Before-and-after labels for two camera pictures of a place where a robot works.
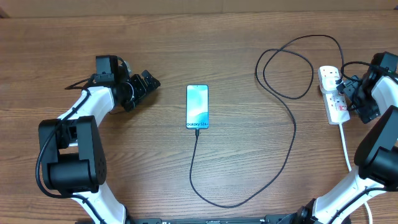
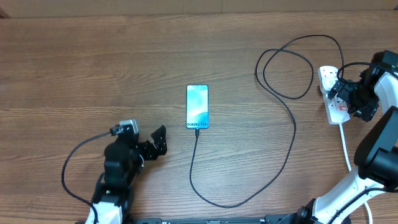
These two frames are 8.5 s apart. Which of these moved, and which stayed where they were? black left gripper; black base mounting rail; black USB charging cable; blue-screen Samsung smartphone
Moved: black left gripper
Stayed: black base mounting rail; blue-screen Samsung smartphone; black USB charging cable
